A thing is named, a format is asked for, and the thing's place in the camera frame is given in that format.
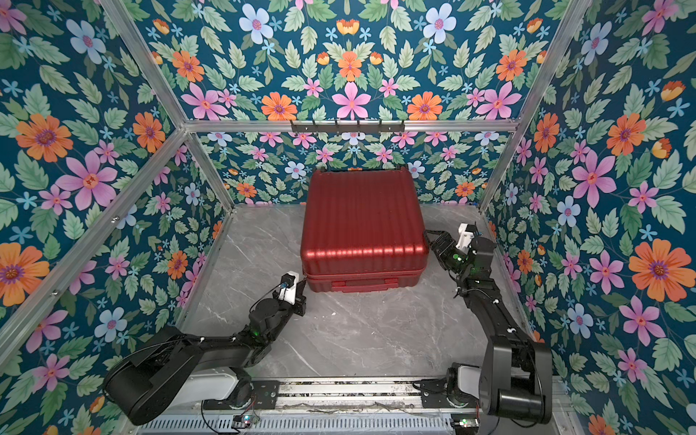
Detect red hard-shell suitcase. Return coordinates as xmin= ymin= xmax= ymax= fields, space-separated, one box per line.
xmin=300 ymin=168 xmax=429 ymax=293

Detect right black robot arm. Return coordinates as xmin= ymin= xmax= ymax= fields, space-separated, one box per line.
xmin=424 ymin=226 xmax=553 ymax=428

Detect metal hook rail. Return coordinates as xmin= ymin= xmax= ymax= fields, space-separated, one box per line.
xmin=290 ymin=120 xmax=406 ymax=134

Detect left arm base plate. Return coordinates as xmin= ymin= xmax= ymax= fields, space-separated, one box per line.
xmin=203 ymin=380 xmax=281 ymax=411

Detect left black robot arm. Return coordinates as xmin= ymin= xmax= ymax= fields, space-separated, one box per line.
xmin=103 ymin=280 xmax=306 ymax=426

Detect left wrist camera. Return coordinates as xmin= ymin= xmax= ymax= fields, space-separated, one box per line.
xmin=277 ymin=271 xmax=300 ymax=306

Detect aluminium cage frame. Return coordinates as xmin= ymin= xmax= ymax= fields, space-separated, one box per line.
xmin=1 ymin=1 xmax=592 ymax=369

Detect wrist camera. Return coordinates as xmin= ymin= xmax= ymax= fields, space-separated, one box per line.
xmin=456 ymin=223 xmax=479 ymax=254
xmin=277 ymin=271 xmax=300 ymax=306

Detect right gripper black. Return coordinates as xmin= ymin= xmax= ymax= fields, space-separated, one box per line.
xmin=424 ymin=231 xmax=473 ymax=280

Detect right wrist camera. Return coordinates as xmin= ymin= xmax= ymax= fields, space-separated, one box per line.
xmin=456 ymin=223 xmax=479 ymax=254

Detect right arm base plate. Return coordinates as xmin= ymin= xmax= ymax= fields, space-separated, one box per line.
xmin=411 ymin=378 xmax=480 ymax=409

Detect white slotted cable duct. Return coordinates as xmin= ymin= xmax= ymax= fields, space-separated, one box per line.
xmin=138 ymin=413 xmax=454 ymax=434

